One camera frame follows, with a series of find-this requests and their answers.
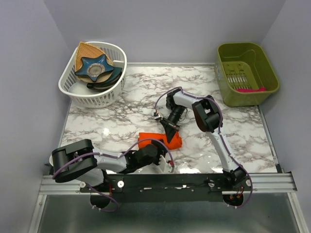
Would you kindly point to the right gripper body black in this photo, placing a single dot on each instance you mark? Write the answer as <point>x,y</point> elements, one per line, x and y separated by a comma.
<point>174,117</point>

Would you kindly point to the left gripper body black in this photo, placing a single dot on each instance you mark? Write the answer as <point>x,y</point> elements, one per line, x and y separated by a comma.
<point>160,150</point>

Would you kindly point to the orange t shirt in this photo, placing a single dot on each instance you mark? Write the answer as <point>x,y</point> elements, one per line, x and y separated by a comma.
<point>174,144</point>

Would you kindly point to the green plastic bin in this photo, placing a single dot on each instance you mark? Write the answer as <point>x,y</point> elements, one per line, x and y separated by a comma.
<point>244,65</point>

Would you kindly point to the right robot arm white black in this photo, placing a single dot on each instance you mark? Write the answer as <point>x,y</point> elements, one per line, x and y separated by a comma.
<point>209,119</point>

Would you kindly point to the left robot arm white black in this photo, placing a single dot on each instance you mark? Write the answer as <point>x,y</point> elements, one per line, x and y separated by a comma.
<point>78,161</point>

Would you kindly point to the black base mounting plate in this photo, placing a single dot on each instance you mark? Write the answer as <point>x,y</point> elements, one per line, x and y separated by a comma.
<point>131,188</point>

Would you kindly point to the dark stacked plates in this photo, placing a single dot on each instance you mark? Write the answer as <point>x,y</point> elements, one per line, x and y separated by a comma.
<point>110,82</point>

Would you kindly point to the pink cloth in bin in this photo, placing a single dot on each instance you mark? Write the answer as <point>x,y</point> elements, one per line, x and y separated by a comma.
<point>244,90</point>

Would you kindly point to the blue star shaped dish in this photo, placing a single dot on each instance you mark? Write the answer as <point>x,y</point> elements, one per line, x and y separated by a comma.
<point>95,70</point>

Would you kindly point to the white plastic basket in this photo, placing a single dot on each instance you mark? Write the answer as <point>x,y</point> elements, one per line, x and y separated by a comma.
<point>76,89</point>

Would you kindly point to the woven bamboo leaf tray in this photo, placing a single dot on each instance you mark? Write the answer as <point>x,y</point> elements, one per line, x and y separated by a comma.
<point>90,51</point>

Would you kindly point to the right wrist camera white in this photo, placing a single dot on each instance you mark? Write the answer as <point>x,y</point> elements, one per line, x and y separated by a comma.
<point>157,115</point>

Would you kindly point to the aluminium rail frame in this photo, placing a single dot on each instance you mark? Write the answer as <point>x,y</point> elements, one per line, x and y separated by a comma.
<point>271,206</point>

